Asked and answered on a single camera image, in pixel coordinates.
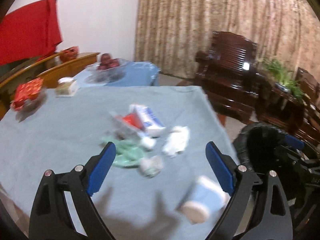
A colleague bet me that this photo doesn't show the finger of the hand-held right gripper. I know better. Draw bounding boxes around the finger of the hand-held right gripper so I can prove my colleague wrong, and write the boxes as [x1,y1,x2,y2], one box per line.
[274,144,315,178]
[286,134,320,166]

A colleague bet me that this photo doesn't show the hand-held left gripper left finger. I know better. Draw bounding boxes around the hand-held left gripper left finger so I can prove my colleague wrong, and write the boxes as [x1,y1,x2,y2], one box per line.
[29,141,117,240]

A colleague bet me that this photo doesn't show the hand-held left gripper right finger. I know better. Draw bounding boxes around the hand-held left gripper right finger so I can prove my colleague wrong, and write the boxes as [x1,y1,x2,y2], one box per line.
[205,141,293,240]

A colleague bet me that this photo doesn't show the green plastic wrapper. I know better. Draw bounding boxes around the green plastic wrapper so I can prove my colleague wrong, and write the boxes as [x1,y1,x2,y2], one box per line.
[101,136,145,168]

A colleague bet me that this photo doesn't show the light blue paper cup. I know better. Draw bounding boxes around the light blue paper cup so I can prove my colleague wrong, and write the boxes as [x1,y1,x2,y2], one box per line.
[180,176,230,224]

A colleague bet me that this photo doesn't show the bin with black liner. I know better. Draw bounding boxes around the bin with black liner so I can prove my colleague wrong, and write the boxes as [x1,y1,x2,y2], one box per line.
[232,121,304,180]

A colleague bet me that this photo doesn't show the white tissue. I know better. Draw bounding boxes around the white tissue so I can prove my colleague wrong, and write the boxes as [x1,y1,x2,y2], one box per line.
[162,126,190,158]
[139,155,164,178]

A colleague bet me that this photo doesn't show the red shiny wrapper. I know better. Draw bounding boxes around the red shiny wrapper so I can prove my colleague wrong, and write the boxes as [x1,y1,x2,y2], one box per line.
[110,112,144,140]

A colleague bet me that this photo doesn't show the white blue medicine box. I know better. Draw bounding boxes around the white blue medicine box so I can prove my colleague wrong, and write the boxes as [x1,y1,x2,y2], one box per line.
[130,104,167,138]

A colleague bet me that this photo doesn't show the dark wooden armchair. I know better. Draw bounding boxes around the dark wooden armchair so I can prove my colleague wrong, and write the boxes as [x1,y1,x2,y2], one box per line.
[295,67,320,153]
[195,31,265,125]

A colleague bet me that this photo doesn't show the dark wooden side table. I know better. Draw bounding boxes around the dark wooden side table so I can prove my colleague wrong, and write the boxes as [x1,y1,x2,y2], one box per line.
[255,80,310,130]

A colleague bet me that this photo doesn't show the grey blue table blanket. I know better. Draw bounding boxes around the grey blue table blanket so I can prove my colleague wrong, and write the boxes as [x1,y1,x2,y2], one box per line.
[0,85,240,240]

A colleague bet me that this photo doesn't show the potted green plant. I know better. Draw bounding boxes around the potted green plant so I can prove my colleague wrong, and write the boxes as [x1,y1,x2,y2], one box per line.
[261,59,307,100]

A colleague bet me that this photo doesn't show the beige tissue box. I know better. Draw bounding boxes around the beige tissue box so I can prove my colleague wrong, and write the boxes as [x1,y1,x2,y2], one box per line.
[55,77,79,98]

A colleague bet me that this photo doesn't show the glass fruit bowl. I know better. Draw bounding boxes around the glass fruit bowl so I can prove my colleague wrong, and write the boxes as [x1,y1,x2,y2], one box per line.
[86,58,127,83]

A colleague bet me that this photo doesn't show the blue embroidered tablecloth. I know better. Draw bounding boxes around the blue embroidered tablecloth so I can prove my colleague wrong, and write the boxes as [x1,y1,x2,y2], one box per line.
[75,60,160,88]

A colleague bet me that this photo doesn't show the wooden television cabinet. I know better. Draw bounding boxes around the wooden television cabinet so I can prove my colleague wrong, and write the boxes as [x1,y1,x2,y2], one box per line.
[0,52,100,120]

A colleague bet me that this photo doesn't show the red patterned packet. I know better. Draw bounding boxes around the red patterned packet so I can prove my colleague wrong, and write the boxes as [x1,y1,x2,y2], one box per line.
[11,77,44,109]

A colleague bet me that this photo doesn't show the orange plastic bag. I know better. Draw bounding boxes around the orange plastic bag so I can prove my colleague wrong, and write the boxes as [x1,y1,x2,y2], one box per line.
[59,46,80,62]

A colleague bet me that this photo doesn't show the black television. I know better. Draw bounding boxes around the black television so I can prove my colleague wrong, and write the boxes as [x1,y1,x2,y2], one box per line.
[0,56,47,82]

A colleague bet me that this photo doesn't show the beige floral curtain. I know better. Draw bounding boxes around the beige floral curtain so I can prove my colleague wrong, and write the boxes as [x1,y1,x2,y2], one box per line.
[134,0,320,80]

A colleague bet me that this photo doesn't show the red cloth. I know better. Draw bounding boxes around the red cloth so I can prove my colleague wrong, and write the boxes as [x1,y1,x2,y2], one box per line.
[0,0,63,67]

